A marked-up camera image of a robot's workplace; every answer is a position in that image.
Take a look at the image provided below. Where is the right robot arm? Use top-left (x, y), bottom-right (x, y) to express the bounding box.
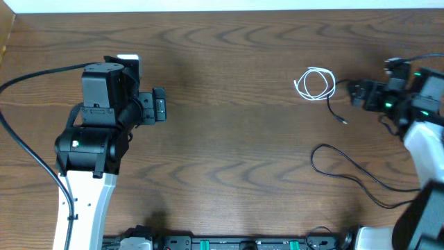
top-left (347, 68), bottom-right (443, 250)

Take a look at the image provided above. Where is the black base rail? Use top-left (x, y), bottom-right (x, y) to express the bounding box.
top-left (102, 235), bottom-right (343, 250)

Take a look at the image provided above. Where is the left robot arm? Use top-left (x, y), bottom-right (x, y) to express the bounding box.
top-left (53, 54), bottom-right (167, 249)

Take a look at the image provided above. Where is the white cable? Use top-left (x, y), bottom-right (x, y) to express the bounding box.
top-left (293, 67), bottom-right (336, 101)

